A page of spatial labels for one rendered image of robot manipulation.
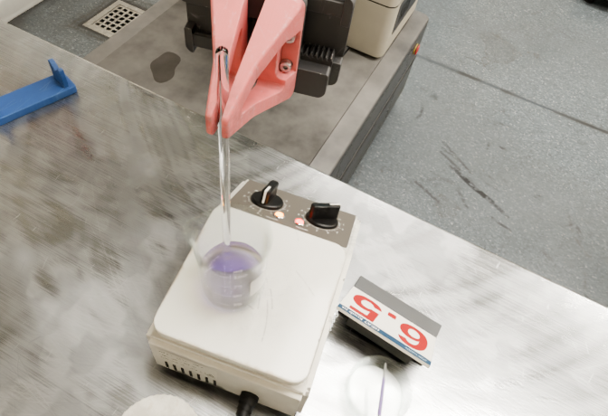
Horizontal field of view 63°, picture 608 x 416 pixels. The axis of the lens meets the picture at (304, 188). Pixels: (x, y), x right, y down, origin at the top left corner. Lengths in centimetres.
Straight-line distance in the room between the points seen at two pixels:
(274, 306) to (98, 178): 27
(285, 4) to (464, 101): 168
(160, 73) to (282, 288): 94
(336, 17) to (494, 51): 194
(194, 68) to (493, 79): 123
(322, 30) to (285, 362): 23
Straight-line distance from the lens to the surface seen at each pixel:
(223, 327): 38
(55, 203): 56
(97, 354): 48
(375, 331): 44
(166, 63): 129
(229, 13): 27
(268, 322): 38
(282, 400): 40
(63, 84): 66
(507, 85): 209
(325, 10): 30
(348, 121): 119
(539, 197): 175
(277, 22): 27
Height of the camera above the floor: 119
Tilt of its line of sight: 53 degrees down
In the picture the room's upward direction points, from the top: 11 degrees clockwise
